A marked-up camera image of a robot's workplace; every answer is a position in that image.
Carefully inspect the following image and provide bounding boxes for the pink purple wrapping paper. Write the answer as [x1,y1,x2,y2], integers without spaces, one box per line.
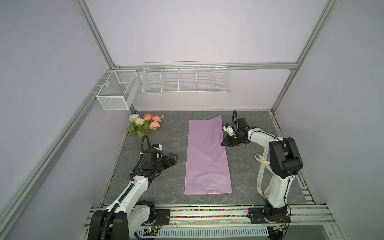
[185,115,232,195]

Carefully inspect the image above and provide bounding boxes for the pink spray rose stem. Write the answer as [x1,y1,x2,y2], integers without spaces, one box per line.
[149,115,165,141]

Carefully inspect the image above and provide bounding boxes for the dark pink rose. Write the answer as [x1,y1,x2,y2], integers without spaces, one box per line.
[143,113,154,137]

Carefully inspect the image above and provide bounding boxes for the cream rose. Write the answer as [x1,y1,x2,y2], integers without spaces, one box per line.
[128,117,144,153]

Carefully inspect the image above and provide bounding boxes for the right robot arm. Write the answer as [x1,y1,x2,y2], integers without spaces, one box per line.
[221,110,303,224]

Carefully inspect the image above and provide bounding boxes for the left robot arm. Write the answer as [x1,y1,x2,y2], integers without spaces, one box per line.
[88,136,179,240]

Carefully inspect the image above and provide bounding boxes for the cream printed ribbon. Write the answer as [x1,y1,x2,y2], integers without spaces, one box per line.
[254,149,278,199]

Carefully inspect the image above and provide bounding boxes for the white rose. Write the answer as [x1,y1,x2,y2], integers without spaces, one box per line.
[129,114,140,122]

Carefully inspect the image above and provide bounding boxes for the small white mesh basket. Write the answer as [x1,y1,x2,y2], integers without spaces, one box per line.
[96,70,140,111]

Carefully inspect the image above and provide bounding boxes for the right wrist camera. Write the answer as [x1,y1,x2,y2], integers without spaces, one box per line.
[223,124,236,136]

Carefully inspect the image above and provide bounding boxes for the long white wire basket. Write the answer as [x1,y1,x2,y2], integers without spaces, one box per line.
[141,61,232,94]

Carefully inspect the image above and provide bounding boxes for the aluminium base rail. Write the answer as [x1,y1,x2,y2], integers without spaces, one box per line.
[80,203,344,240]

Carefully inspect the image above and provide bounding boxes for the aluminium frame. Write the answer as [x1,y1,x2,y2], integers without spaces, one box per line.
[0,0,343,232]

